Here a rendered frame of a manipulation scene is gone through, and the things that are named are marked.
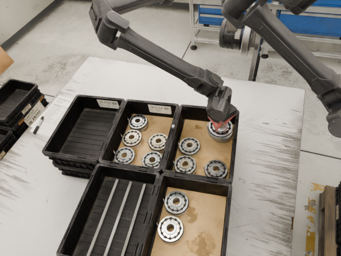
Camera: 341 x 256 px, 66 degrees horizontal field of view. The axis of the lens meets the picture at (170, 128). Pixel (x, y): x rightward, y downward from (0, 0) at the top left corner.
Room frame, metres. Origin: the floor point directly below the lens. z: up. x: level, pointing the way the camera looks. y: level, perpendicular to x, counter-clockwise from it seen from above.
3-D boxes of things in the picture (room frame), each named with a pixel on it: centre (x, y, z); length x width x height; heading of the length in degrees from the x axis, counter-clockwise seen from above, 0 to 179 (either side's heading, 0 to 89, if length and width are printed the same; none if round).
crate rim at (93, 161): (0.90, 0.42, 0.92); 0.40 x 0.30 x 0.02; 159
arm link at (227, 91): (0.66, -0.21, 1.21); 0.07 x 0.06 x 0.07; 152
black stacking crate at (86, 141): (0.90, 0.42, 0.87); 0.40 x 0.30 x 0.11; 159
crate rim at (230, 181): (0.69, -0.14, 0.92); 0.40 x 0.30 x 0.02; 159
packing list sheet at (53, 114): (1.24, 0.72, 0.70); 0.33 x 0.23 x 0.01; 152
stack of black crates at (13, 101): (1.63, 1.22, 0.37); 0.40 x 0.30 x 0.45; 152
